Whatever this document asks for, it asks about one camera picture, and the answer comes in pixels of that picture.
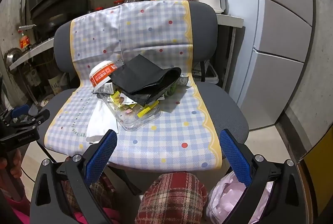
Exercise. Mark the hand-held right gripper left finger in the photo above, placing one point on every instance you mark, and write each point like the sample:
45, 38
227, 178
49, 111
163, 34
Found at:
104, 153

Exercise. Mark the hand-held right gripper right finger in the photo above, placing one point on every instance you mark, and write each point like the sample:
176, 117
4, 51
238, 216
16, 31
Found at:
234, 159

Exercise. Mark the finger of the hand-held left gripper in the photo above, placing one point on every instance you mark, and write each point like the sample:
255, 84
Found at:
39, 116
22, 110

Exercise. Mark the pink trash bag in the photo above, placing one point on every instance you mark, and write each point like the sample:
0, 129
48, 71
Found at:
226, 198

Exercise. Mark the dark grey cloth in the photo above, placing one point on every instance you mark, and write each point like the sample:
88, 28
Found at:
145, 75

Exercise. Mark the person's left hand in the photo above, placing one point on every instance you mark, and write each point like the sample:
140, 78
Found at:
16, 164

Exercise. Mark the white tissue paper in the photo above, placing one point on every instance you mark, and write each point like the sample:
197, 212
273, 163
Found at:
100, 122

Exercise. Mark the clear plastic container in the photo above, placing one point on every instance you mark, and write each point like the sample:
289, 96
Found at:
130, 122

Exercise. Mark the person's left leg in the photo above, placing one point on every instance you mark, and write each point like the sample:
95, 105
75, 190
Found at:
85, 195

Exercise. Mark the person's leg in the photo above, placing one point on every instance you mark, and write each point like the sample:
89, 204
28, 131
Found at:
171, 200
85, 195

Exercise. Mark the round metal lid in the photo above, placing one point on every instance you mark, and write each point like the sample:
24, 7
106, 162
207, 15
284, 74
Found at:
10, 58

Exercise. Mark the yellow sauce sachet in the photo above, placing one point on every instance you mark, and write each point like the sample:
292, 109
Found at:
116, 96
147, 109

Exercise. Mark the silver foil wrapper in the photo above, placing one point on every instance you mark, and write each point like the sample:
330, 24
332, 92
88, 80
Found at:
104, 88

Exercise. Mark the red label bottle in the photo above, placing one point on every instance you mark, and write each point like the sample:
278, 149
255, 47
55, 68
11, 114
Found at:
24, 41

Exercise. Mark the person's right leg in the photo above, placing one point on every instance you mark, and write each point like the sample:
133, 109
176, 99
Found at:
171, 200

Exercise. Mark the white red instant noodle cup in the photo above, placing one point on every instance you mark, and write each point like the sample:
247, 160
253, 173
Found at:
101, 74

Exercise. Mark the small white bin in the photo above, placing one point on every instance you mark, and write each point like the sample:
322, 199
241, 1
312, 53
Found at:
208, 75

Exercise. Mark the yellow door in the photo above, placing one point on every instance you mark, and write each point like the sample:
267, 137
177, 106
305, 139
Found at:
320, 174

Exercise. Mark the black wok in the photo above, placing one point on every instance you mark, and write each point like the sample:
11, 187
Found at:
56, 21

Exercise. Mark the blue checkered dotted cloth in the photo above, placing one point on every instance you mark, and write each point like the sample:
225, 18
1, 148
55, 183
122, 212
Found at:
156, 39

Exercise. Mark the white refrigerator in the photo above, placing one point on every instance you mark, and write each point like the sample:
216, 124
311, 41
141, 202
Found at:
281, 31

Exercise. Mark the grey office chair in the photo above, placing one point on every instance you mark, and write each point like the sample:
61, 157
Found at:
203, 21

